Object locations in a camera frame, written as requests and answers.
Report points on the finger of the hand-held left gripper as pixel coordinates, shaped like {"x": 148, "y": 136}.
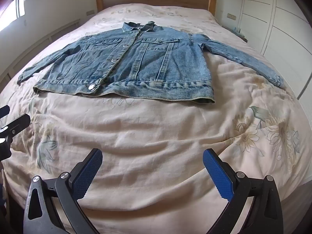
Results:
{"x": 3, "y": 111}
{"x": 18, "y": 125}

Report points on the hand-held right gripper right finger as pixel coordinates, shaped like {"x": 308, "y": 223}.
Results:
{"x": 218, "y": 173}

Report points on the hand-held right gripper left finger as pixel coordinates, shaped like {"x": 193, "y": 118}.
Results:
{"x": 87, "y": 173}

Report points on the blue denim jeans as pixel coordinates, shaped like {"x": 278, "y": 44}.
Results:
{"x": 146, "y": 65}

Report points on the beige panelled window seat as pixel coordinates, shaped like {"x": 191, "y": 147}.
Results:
{"x": 36, "y": 46}

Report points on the floral cream bedspread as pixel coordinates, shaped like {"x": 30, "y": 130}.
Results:
{"x": 156, "y": 131}

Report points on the window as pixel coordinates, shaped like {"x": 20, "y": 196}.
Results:
{"x": 20, "y": 7}

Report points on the bedside table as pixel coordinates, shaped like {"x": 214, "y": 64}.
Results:
{"x": 237, "y": 34}

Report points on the white wardrobe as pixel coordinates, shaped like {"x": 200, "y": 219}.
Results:
{"x": 277, "y": 24}

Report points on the beige wall switch plate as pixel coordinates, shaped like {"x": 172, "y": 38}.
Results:
{"x": 231, "y": 16}
{"x": 90, "y": 12}

